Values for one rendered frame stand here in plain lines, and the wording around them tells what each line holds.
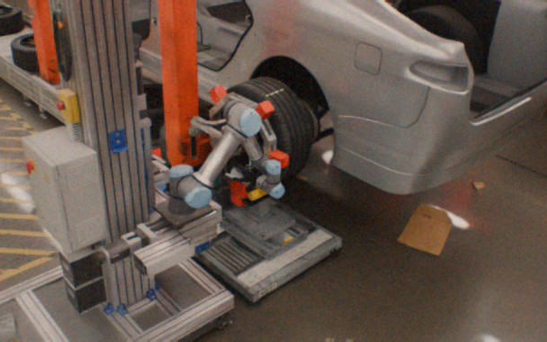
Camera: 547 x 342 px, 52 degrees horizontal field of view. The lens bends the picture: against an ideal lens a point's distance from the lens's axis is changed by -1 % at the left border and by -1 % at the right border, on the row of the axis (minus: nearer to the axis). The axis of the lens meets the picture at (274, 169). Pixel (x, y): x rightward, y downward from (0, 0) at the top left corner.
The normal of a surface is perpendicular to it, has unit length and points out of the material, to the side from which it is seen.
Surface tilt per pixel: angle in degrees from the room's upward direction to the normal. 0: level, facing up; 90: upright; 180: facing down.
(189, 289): 0
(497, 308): 0
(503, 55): 90
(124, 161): 90
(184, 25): 90
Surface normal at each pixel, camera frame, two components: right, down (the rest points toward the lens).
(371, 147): -0.72, 0.33
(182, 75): 0.70, 0.39
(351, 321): 0.04, -0.86
